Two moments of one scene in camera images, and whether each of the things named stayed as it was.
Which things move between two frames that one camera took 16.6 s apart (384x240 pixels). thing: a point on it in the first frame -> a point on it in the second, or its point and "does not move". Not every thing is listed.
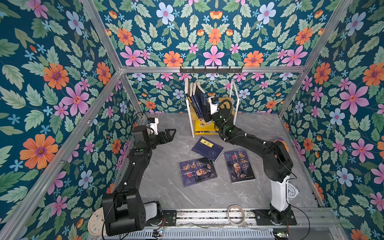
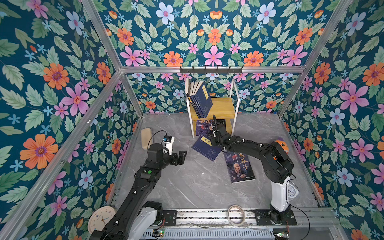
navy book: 207,149 does not move
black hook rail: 211,71 does not move
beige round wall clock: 96,222 does not move
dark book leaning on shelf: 186,90 does not move
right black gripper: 208,117 -> 213,135
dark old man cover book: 239,165 does not move
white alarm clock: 292,191 does not move
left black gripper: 168,138 -> 175,161
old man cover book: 197,171 -> 202,127
